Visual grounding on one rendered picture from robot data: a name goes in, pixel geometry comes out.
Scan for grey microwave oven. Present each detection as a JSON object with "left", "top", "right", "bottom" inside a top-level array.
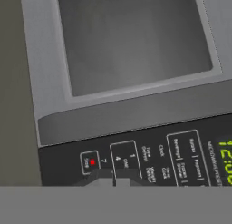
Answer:
[{"left": 18, "top": 0, "right": 232, "bottom": 188}]

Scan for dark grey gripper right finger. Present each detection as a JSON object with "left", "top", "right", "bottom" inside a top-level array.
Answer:
[{"left": 114, "top": 168, "right": 156, "bottom": 188}]

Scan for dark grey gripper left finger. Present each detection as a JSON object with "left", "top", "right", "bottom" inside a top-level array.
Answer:
[{"left": 72, "top": 168, "right": 115, "bottom": 188}]

